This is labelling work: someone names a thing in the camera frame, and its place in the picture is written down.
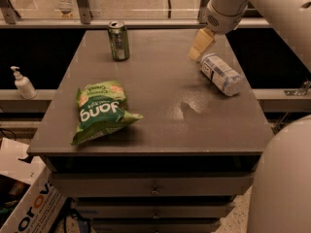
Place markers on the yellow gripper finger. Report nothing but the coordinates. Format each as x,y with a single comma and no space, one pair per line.
204,39

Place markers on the metal railing frame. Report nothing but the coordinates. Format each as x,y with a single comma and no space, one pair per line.
98,13

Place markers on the clear blue-label plastic bottle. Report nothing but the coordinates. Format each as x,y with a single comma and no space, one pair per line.
222,75

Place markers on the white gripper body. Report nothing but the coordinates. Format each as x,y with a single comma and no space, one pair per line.
219,20

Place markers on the white cardboard box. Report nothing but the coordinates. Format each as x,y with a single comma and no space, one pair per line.
29,202

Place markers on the metal bracket on ledge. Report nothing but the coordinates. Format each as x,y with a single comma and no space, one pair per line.
301,91

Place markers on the white pump dispenser bottle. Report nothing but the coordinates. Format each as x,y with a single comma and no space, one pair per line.
23,84

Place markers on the green soda can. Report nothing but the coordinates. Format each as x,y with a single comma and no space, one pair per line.
117,33

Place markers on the green chip bag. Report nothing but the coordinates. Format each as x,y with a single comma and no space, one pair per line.
102,109

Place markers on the gray drawer cabinet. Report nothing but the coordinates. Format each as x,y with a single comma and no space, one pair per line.
180,166

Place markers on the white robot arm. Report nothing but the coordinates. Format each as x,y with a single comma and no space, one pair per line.
281,194

